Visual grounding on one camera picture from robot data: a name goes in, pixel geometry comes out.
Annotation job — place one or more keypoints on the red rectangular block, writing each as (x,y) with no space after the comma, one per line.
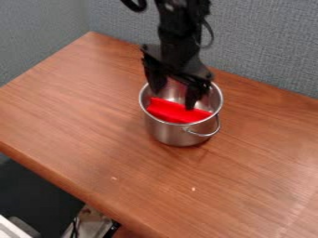
(174,112)

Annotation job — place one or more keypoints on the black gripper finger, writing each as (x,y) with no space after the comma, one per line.
(197,88)
(155,73)

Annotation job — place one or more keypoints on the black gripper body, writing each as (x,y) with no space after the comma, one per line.
(185,34)

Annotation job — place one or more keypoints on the stainless steel pot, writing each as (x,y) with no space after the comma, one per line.
(182,135)

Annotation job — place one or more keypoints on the grey table leg bracket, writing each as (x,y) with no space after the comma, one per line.
(91,224)

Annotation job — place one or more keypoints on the white object at corner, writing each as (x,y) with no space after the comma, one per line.
(10,230)

